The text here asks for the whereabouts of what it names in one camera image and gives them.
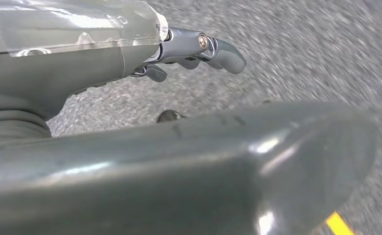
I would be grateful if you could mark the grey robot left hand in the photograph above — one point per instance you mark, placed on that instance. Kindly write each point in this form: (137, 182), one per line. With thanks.
(80, 65)

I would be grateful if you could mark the yellow floor tape square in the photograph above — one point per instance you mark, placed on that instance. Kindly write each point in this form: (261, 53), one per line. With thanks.
(338, 225)

